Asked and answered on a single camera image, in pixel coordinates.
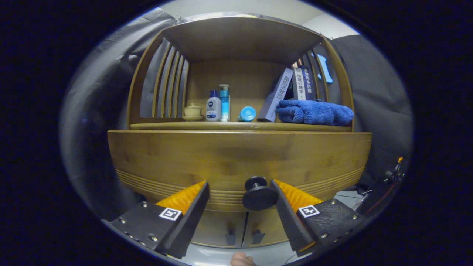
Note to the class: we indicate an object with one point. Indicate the blue pump bottle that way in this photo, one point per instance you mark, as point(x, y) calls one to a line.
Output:
point(224, 105)

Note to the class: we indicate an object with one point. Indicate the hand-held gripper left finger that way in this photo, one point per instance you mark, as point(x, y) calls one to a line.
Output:
point(188, 221)

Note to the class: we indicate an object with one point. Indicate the black equipment with orange part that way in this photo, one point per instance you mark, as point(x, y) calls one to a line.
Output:
point(380, 192)

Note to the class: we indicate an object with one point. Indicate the blue folded towel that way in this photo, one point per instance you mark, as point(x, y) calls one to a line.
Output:
point(317, 112)

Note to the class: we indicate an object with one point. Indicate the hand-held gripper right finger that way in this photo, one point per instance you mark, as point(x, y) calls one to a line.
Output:
point(290, 218)

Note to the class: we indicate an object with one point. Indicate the dark blue book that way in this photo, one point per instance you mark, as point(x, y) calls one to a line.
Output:
point(308, 81)

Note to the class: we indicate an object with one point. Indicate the white lotion bottle blue cap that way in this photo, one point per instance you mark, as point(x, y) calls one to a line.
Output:
point(213, 109)

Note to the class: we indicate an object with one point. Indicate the blue cosmetic tube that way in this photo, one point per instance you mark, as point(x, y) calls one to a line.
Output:
point(247, 113)

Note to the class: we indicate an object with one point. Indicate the wooden cabinet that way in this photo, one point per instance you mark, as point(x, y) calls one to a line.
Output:
point(240, 37)

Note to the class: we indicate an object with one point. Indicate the wooden drawer with black knob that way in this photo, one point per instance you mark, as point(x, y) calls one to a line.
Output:
point(207, 155)

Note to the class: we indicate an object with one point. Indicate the beige lidded teacup with saucer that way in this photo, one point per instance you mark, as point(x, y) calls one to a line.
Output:
point(193, 111)

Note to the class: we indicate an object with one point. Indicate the wooden countertop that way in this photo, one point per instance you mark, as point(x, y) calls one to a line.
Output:
point(229, 125)

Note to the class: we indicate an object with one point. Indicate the grey leaning book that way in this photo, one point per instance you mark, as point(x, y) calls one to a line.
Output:
point(275, 98)

